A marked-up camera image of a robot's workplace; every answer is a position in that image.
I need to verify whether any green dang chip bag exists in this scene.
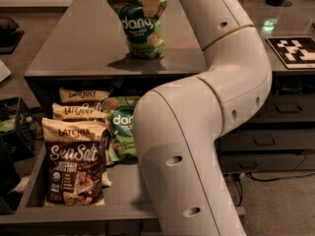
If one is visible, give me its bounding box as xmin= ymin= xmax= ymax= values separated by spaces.
xmin=106 ymin=0 xmax=167 ymax=59
xmin=102 ymin=96 xmax=140 ymax=162

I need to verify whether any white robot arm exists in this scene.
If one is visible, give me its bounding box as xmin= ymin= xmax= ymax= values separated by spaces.
xmin=133 ymin=0 xmax=272 ymax=236

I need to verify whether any grey counter cabinet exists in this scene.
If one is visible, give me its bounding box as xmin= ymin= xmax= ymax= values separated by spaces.
xmin=24 ymin=0 xmax=315 ymax=173

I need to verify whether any late july chip bag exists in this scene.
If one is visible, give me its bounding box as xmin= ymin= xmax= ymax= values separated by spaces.
xmin=59 ymin=88 xmax=109 ymax=111
xmin=52 ymin=103 xmax=107 ymax=121

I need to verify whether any front sea salt chip bag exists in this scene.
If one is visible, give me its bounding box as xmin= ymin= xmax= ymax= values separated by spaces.
xmin=41 ymin=118 xmax=110 ymax=207

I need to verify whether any open grey top drawer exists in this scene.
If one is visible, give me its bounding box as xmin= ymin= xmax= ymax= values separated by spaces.
xmin=0 ymin=147 xmax=237 ymax=236

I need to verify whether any black mat with dark object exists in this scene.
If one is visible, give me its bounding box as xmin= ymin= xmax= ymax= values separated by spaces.
xmin=0 ymin=18 xmax=25 ymax=54

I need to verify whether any black white marker tag board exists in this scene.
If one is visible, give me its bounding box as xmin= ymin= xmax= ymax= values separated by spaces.
xmin=266 ymin=36 xmax=315 ymax=69

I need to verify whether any white object at left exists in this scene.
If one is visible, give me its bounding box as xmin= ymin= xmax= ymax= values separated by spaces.
xmin=0 ymin=60 xmax=11 ymax=83

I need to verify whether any black crate on floor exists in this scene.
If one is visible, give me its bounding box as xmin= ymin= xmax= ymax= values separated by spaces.
xmin=0 ymin=97 xmax=34 ymax=161

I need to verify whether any closed drawer with handle middle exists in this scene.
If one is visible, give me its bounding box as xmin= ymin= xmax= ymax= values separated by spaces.
xmin=219 ymin=129 xmax=315 ymax=151

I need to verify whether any closed drawer with handle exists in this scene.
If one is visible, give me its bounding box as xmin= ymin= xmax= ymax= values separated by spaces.
xmin=219 ymin=129 xmax=315 ymax=151
xmin=252 ymin=94 xmax=315 ymax=123
xmin=220 ymin=154 xmax=315 ymax=173

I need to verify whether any closed drawer with handle upper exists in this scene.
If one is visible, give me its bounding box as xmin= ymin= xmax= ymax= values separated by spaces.
xmin=252 ymin=94 xmax=315 ymax=123

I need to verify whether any closed drawer with handle lower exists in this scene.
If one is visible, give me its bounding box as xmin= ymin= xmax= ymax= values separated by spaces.
xmin=220 ymin=154 xmax=315 ymax=173

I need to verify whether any black floor cable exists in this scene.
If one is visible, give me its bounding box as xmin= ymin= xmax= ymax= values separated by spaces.
xmin=225 ymin=170 xmax=315 ymax=207

